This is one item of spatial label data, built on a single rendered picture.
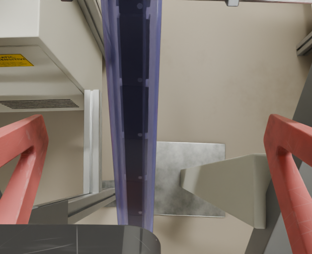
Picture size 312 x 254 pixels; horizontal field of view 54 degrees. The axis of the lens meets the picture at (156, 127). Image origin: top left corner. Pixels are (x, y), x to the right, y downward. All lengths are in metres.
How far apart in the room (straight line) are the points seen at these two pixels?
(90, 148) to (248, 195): 0.57
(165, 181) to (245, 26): 0.65
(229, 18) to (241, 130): 0.43
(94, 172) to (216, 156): 0.48
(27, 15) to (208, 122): 0.74
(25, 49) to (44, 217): 0.30
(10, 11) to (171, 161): 0.71
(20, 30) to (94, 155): 0.36
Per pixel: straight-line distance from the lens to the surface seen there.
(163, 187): 1.07
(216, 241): 1.12
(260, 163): 0.26
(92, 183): 0.78
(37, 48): 0.58
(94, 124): 0.79
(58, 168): 1.14
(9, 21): 0.57
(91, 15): 0.90
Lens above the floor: 1.08
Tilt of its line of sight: 81 degrees down
